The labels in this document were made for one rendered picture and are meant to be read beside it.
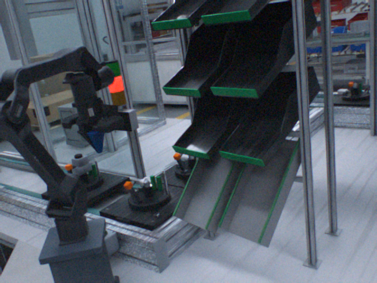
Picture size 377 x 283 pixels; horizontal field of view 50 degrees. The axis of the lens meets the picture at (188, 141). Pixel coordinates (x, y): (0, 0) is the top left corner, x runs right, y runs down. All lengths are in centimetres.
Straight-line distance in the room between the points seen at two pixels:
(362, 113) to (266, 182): 118
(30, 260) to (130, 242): 38
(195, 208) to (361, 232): 50
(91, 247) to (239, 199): 39
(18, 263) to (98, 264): 47
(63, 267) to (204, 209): 39
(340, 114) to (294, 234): 104
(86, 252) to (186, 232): 37
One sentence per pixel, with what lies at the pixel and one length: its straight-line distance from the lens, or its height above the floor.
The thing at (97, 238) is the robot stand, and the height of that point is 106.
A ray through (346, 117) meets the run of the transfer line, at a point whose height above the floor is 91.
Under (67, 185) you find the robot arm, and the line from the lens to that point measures 98.
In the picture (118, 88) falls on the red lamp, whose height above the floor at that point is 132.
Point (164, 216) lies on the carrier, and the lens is 124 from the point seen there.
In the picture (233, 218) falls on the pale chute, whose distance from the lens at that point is 108.
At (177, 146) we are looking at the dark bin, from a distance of 109.
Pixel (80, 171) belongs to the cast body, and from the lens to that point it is 154.
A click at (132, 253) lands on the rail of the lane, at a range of 124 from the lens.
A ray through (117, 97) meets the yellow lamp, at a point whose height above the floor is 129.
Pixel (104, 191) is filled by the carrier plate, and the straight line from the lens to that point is 150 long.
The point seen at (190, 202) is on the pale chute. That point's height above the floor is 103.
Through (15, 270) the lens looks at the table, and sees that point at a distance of 143.
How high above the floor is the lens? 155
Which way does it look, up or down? 18 degrees down
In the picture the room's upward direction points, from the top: 9 degrees counter-clockwise
